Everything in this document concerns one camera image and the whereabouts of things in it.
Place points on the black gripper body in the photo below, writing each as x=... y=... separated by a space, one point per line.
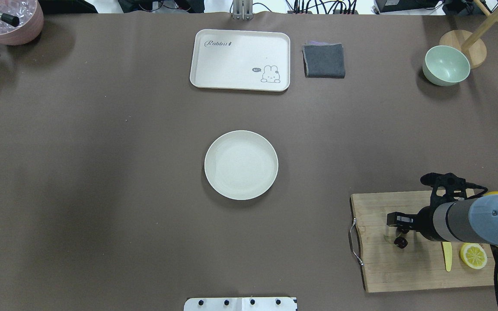
x=424 y=223

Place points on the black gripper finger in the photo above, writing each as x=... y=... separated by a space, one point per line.
x=403 y=222

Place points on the dark red cherry pair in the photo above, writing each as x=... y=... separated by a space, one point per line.
x=397 y=241

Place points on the round cream plate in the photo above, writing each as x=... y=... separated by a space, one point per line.
x=241 y=165

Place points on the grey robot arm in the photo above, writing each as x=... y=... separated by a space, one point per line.
x=474 y=220

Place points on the cream rabbit tray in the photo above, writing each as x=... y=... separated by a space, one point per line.
x=241 y=60

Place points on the yellow plastic knife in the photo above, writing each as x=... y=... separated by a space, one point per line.
x=448 y=255

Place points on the bamboo cutting board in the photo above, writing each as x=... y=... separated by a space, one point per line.
x=420 y=265

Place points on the lower lemon slice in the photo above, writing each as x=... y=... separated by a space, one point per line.
x=473 y=255

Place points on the pale green bowl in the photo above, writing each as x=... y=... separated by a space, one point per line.
x=445 y=66

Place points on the wooden stand with round base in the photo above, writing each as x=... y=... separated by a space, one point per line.
x=471 y=44

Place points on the folded grey cloth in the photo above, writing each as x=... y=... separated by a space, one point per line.
x=324 y=60

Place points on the pink bowl with ice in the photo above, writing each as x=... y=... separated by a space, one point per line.
x=21 y=21

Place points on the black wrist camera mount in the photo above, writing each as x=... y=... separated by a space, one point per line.
x=449 y=188

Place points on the metal cutting board handle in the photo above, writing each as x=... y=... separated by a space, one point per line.
x=353 y=242

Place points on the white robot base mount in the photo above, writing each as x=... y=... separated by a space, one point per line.
x=241 y=304

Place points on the silver camera post clamp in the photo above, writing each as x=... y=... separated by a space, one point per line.
x=242 y=10

